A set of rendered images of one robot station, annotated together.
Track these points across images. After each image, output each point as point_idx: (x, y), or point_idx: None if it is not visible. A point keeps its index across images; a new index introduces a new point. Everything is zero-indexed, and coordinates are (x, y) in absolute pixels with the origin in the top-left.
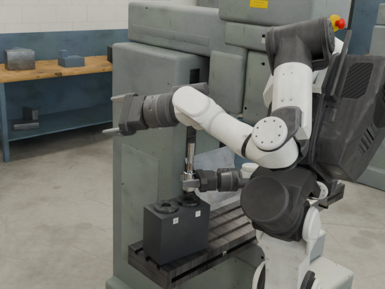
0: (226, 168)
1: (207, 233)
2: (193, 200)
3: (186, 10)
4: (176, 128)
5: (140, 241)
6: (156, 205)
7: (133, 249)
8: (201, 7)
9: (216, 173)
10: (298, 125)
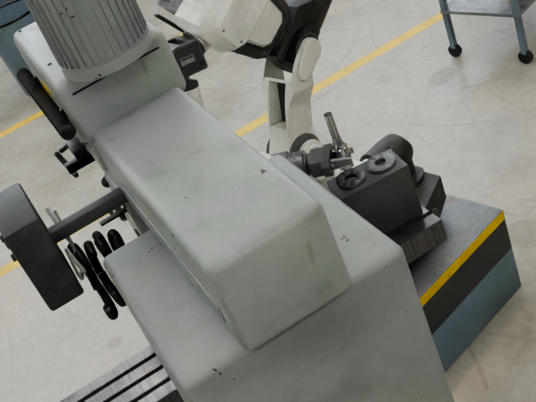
0: (292, 156)
1: None
2: (344, 175)
3: (214, 117)
4: None
5: (425, 228)
6: (392, 159)
7: (435, 214)
8: (152, 168)
9: (308, 153)
10: None
